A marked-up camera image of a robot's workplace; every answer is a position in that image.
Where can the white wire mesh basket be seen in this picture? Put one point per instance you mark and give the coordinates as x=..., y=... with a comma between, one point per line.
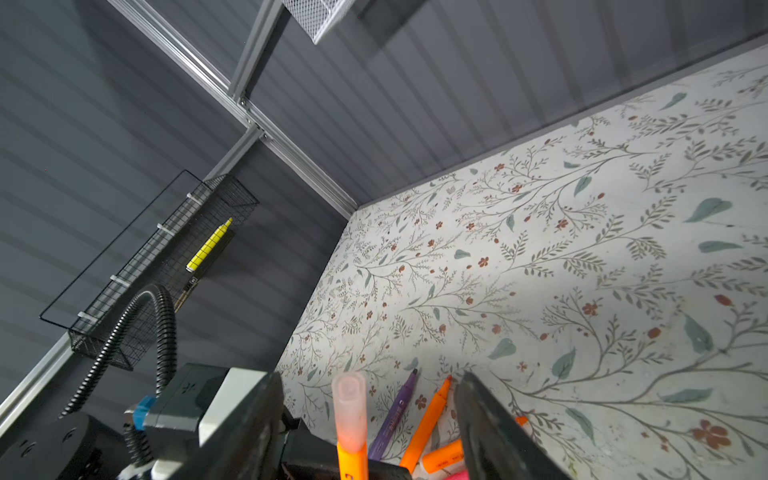
x=317, y=17

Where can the orange marker pen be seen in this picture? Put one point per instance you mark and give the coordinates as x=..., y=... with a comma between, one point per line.
x=353, y=465
x=480, y=442
x=426, y=426

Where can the floral patterned table mat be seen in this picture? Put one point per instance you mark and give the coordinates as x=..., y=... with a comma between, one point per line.
x=606, y=280

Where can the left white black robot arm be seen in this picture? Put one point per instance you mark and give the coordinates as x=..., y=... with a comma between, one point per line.
x=81, y=447

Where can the black wire basket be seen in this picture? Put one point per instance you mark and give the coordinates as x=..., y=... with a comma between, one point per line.
x=153, y=248

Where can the translucent pink cap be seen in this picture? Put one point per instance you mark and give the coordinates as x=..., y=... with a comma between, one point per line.
x=350, y=411

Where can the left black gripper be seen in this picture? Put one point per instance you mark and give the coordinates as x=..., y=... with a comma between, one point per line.
x=304, y=455

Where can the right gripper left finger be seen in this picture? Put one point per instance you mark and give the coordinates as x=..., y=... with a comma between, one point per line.
x=245, y=446

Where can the purple marker pen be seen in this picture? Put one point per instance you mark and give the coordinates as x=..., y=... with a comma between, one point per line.
x=393, y=418

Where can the yellow highlighter pen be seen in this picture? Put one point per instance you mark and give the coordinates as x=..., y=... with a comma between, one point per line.
x=206, y=249

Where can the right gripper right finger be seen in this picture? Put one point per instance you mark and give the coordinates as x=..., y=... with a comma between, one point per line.
x=525, y=462

